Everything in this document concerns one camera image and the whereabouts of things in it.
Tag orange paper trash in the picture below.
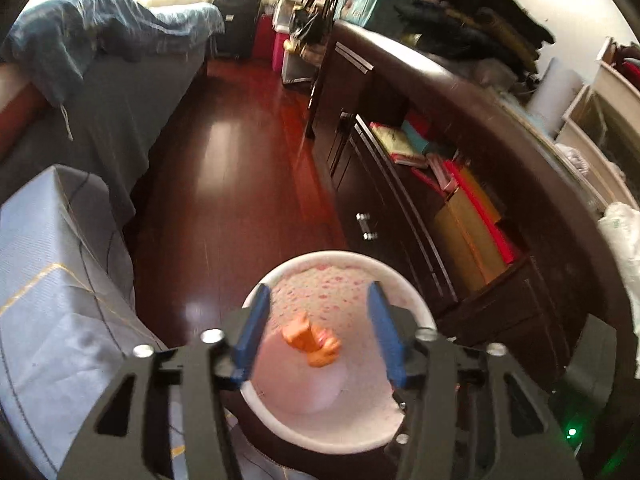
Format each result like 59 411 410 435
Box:
281 312 342 367

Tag white pink-lined trash bin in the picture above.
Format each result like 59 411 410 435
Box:
241 252 435 455

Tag books on cabinet shelf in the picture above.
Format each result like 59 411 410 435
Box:
369 113 518 295

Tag dark wooden cabinet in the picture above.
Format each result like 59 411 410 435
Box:
304 19 632 391

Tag blue quilted table cover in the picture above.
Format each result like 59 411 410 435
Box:
0 162 321 480

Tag bed with dark sheet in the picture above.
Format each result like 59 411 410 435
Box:
1 46 205 226

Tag pile of dark clothes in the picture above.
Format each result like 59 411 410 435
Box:
394 0 555 80

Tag black suitcase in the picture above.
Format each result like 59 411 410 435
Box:
213 0 262 58

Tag blue duvet on bed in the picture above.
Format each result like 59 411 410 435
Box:
1 0 224 107

